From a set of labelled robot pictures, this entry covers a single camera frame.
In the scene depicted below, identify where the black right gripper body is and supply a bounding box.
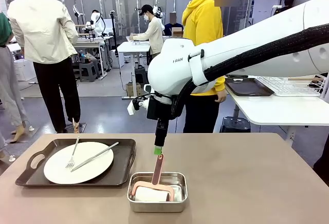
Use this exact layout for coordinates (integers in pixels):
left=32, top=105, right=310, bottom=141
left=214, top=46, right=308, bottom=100
left=147, top=96, right=172, bottom=132

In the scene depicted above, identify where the pink lint roller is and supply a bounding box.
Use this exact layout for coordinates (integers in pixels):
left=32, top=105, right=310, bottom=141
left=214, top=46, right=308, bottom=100
left=130, top=153, right=176, bottom=203

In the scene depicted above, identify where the dark brown handled tray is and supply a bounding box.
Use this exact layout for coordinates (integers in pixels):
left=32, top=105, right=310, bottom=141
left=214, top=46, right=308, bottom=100
left=15, top=138, right=137, bottom=188

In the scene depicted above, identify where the yellow sleeved right forearm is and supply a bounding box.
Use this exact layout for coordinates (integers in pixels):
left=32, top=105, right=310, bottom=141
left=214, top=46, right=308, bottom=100
left=213, top=76, right=227, bottom=92

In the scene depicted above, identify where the person's right hand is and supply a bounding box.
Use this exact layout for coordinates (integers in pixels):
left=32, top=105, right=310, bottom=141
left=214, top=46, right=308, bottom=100
left=215, top=89, right=228, bottom=104

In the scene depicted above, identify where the cardboard box with print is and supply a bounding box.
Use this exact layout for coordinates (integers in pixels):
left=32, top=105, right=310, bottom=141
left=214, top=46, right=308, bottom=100
left=125, top=82, right=142, bottom=97

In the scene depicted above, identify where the black plastic stool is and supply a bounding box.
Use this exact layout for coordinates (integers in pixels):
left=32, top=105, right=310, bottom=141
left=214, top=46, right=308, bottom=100
left=134, top=66, right=150, bottom=85

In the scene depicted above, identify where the silver table knife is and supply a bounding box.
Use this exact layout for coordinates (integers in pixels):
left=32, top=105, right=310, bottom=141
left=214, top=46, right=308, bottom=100
left=70, top=142, right=120, bottom=173

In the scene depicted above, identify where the white carton box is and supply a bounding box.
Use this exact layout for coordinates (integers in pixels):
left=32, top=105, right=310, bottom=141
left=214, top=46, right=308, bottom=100
left=110, top=49, right=125, bottom=69

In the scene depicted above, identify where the white desk with legs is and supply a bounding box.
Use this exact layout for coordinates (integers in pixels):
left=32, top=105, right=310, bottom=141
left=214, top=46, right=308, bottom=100
left=117, top=41, right=153, bottom=100
left=73, top=35, right=112, bottom=81

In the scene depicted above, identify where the stainless steel rectangular container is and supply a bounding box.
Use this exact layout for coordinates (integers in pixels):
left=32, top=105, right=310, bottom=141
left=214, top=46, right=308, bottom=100
left=127, top=172, right=189, bottom=213

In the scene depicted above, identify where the person with black cap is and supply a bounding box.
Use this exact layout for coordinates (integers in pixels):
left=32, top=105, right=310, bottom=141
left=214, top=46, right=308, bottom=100
left=129, top=4, right=165, bottom=59

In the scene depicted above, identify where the white round plate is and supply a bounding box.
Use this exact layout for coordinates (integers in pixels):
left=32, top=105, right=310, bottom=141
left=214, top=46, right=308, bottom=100
left=43, top=141, right=115, bottom=185

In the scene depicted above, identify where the dark grey plastic stool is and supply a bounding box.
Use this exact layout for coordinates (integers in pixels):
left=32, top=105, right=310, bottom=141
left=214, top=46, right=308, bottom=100
left=220, top=116, right=251, bottom=134

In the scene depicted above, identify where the light grey plastic stool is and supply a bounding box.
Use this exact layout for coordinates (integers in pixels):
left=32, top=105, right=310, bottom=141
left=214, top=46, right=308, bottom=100
left=78, top=60, right=100, bottom=83

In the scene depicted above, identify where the seated person in blue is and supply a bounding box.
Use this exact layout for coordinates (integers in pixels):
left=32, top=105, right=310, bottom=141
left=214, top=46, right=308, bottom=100
left=163, top=12, right=185, bottom=36

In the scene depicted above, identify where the silver fork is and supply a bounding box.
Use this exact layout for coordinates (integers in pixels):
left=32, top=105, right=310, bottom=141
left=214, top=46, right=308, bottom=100
left=65, top=136, right=81, bottom=170

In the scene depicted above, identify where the black tripod stand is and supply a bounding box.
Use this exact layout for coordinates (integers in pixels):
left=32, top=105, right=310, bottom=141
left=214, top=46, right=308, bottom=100
left=108, top=10, right=119, bottom=57

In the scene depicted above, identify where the brown flat tray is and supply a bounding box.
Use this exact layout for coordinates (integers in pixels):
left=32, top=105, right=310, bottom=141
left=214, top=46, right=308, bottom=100
left=225, top=77, right=276, bottom=97

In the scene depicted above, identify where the person in yellow hoodie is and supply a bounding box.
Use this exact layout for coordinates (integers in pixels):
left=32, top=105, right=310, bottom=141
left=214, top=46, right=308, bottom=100
left=181, top=0, right=249, bottom=134

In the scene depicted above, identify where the white height-adjustable table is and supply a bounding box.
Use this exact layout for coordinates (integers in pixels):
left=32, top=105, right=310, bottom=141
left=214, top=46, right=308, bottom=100
left=225, top=73, right=329, bottom=127

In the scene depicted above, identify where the white storage box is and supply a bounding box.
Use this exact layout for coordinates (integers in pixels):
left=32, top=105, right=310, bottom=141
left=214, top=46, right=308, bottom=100
left=13, top=59, right=37, bottom=82

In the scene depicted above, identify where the person in cream jacket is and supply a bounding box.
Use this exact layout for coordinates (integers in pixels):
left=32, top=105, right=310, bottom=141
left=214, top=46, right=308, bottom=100
left=7, top=0, right=82, bottom=134

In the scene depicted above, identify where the person in green top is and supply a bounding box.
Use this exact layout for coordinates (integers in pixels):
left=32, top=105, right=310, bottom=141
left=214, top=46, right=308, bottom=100
left=0, top=10, right=29, bottom=144

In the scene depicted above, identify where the black fabric object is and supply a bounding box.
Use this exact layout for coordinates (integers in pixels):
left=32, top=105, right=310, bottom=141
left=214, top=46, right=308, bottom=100
left=313, top=152, right=329, bottom=186

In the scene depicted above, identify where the person in dark clothes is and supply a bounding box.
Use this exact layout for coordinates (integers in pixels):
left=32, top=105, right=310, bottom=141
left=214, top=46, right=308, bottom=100
left=279, top=0, right=296, bottom=14

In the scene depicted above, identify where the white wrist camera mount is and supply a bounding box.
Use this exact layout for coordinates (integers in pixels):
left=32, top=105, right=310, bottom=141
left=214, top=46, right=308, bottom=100
left=126, top=84, right=153, bottom=116

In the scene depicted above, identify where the black braided cable sleeve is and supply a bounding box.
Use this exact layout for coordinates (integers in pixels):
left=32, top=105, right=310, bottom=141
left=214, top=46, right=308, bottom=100
left=171, top=23, right=329, bottom=121

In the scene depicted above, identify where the ring light on stand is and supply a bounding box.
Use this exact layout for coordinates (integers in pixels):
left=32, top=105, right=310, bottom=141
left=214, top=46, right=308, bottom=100
left=72, top=4, right=85, bottom=26

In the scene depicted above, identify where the white wire dish rack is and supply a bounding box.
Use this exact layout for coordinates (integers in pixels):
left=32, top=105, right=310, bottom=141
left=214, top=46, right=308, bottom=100
left=257, top=74, right=325, bottom=97

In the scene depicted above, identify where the white wall panel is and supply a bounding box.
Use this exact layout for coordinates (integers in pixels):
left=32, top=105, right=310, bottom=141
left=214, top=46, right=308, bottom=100
left=252, top=0, right=283, bottom=27

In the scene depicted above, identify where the wooden handle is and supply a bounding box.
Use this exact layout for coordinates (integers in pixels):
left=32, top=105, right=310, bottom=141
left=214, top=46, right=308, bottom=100
left=287, top=77, right=325, bottom=82

